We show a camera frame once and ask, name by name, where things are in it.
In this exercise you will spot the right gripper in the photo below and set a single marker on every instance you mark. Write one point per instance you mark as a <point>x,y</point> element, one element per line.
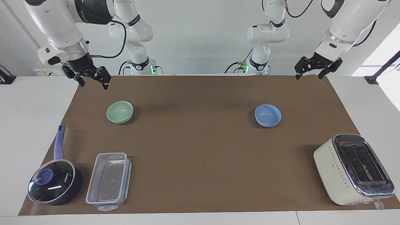
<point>82,64</point>

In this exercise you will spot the blue bowl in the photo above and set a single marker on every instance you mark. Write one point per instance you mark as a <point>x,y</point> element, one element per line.
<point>268,115</point>

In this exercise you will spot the cream and chrome toaster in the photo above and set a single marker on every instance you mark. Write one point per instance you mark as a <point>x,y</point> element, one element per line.
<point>332,170</point>

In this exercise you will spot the black stand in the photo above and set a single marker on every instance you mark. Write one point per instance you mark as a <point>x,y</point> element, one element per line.
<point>379,72</point>
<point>6,78</point>

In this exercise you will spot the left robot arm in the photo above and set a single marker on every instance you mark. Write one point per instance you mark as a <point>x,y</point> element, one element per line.
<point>347,25</point>

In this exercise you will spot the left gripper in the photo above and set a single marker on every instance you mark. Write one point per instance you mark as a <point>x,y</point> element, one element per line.
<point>323,59</point>

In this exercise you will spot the glass lid with blue knob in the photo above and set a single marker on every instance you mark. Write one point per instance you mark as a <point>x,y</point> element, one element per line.
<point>57,184</point>

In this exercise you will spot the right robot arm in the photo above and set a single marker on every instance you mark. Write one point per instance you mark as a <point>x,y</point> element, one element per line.
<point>59,25</point>

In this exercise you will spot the clear plastic container lid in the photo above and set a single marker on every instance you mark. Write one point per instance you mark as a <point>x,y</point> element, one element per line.
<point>105,207</point>

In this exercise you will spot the clear plastic food container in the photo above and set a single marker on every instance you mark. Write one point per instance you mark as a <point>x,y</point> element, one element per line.
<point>108,178</point>

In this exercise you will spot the dark blue saucepan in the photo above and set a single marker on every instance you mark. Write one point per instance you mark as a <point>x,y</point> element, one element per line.
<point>58,145</point>

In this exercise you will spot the green bowl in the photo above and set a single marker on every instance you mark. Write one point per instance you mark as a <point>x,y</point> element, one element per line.
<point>120,112</point>

